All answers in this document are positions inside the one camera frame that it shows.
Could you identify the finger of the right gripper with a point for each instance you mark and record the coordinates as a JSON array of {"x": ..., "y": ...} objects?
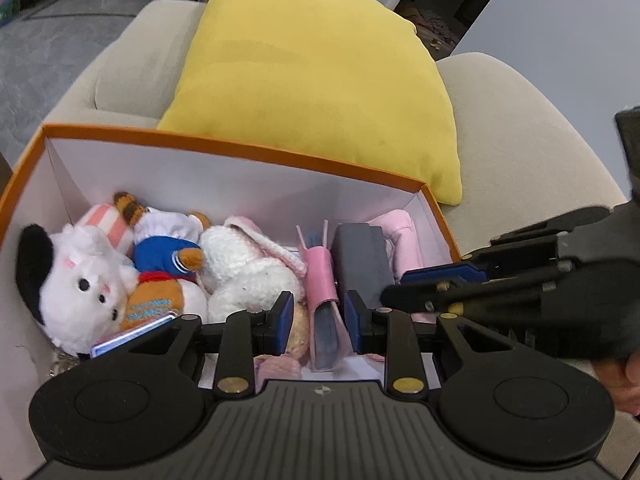
[
  {"x": 455, "y": 296},
  {"x": 506, "y": 256}
]

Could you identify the white black-eared plush toy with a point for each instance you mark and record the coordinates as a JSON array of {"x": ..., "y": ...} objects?
[{"x": 75, "y": 284}]

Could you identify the brown bear sailor plush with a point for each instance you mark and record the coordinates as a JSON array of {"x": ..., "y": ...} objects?
[{"x": 168, "y": 257}]

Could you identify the pink striped plush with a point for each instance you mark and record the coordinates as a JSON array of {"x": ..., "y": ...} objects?
[{"x": 108, "y": 220}]

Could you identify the pink fabric pouch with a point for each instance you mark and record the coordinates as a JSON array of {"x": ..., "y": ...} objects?
[{"x": 401, "y": 242}]

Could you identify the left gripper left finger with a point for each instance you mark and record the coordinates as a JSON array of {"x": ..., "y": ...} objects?
[{"x": 236, "y": 342}]

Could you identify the dark grey rectangular box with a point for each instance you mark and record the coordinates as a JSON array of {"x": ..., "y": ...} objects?
[{"x": 360, "y": 262}]

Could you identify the beige sofa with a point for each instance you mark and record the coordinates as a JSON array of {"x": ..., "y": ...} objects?
[{"x": 521, "y": 160}]

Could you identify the yellow cushion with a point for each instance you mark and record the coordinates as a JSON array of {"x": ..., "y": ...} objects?
[{"x": 344, "y": 80}]

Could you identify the orange cardboard storage box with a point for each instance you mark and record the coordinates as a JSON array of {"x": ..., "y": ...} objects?
[{"x": 68, "y": 168}]

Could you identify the pink card holder wallet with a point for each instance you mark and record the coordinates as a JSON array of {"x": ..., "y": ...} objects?
[{"x": 329, "y": 340}]

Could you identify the white crochet bunny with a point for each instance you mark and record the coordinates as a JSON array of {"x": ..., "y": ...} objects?
[{"x": 244, "y": 269}]

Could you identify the silver key clasp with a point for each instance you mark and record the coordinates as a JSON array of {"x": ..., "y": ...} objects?
[{"x": 63, "y": 362}]

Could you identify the person's right hand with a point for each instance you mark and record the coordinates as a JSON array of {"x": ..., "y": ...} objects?
[{"x": 622, "y": 381}]

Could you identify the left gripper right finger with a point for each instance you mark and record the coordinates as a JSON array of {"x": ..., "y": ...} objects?
[{"x": 401, "y": 341}]

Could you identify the blue ocean park tag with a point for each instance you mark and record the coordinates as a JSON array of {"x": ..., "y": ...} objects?
[{"x": 121, "y": 338}]

